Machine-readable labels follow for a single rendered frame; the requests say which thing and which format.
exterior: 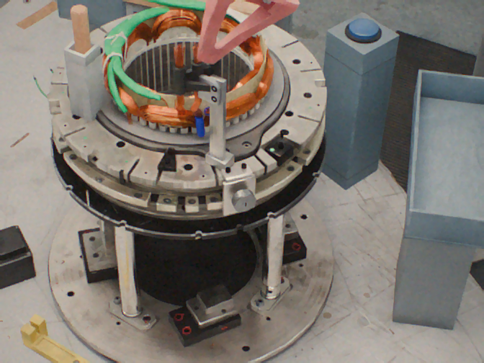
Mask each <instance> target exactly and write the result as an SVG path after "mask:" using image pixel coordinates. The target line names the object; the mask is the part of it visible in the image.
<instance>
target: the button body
mask: <svg viewBox="0 0 484 363"><path fill-rule="evenodd" d="M355 19H371V20H372V21H374V22H375V24H377V25H378V26H379V27H380V28H381V30H382V36H381V38H380V39H379V40H377V41H375V42H374V43H371V44H360V43H357V42H354V41H353V40H350V39H349V38H348V37H347V36H346V35H345V27H346V26H347V25H348V23H350V22H352V21H353V20H355ZM399 36H400V35H398V34H397V33H395V32H393V31H392V30H391V29H389V28H387V27H385V26H383V25H382V24H380V22H377V21H376V20H374V19H373V18H371V17H369V16H367V15H366V14H365V13H364V12H362V13H360V14H358V15H356V16H355V17H352V18H351V19H348V20H346V21H345V22H342V23H341V24H339V25H337V26H335V27H333V28H331V29H329V30H327V33H326V49H325V57H324V65H323V75H324V77H325V86H322V87H326V90H327V98H326V111H325V112H326V122H325V130H326V136H327V150H326V159H325V163H324V166H323V170H322V173H323V174H325V175H326V176H327V177H328V178H329V179H332V180H333V182H335V183H336V184H337V185H339V186H340V187H342V188H343V189H345V191H346V189H349V188H350V187H352V186H354V185H355V184H356V183H359V182H360V181H361V180H363V179H364V178H365V177H368V176H369V175H371V174H373V173H374V172H375V171H376V170H378V165H379V160H380V151H381V146H382V137H383V131H384V126H385V122H386V117H387V109H388V103H389V98H390V90H391V83H392V78H393V69H394V65H395V60H396V58H395V56H396V55H397V50H398V41H399Z"/></svg>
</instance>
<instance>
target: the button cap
mask: <svg viewBox="0 0 484 363"><path fill-rule="evenodd" d="M349 32H350V34H351V35H352V36H354V37H356V38H359V39H372V38H374V37H376V36H377V35H378V33H379V26H378V25H377V24H375V22H374V21H372V20H371V19H355V20H353V21H352V22H351V23H350V25H349Z"/></svg>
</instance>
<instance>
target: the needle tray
mask: <svg viewBox="0 0 484 363"><path fill-rule="evenodd" d="M477 248H479V249H484V77H479V76H467V75H460V74H454V73H441V72H435V71H422V69H419V71H418V78H417V83H416V90H415V95H413V114H412V125H411V146H410V158H409V169H408V191H407V202H406V212H405V223H404V229H403V237H402V241H401V245H400V251H399V256H398V263H397V270H395V290H394V300H393V322H395V323H404V324H411V325H416V326H425V327H432V328H442V329H447V330H453V328H454V322H456V319H457V314H458V310H459V308H460V303H461V299H462V294H463V292H464V291H465V287H466V283H467V278H468V275H469V272H470V267H471V263H472V259H474V255H475V251H476V249H477Z"/></svg>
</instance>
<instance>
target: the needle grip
mask: <svg viewBox="0 0 484 363"><path fill-rule="evenodd" d="M71 23H73V35H74V42H75V49H76V52H77V53H80V54H83V55H84V54H86V53H87V52H88V50H89V49H90V48H91V40H90V33H89V19H88V11H87V8H86V7H85V6H82V5H78V6H74V7H73V8H72V9H71Z"/></svg>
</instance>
